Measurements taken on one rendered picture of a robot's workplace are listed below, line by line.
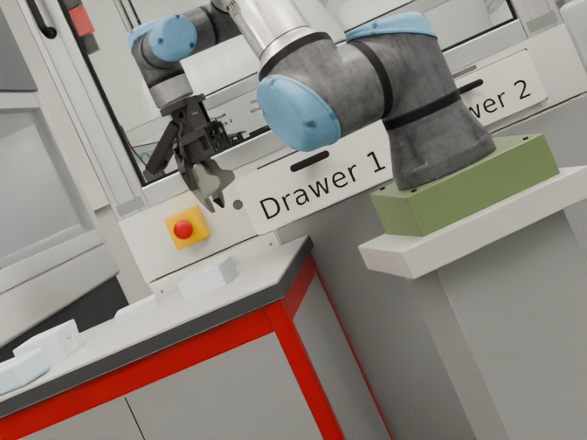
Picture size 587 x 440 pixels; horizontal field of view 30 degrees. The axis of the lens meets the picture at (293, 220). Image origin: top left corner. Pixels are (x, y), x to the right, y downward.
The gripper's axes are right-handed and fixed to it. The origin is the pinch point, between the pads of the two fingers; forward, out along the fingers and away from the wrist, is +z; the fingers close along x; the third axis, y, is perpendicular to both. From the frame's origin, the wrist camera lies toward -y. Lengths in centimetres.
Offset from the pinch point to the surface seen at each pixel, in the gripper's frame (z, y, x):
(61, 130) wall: -59, -247, 286
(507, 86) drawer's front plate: 3, 48, 45
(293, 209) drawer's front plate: 6.6, 16.2, -1.4
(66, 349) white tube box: 12.9, -25.7, -24.3
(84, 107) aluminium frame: -29.3, -30.1, 17.1
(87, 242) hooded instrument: -2, -92, 76
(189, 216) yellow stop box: 0.8, -17.1, 17.1
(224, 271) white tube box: 12.1, -0.5, -4.9
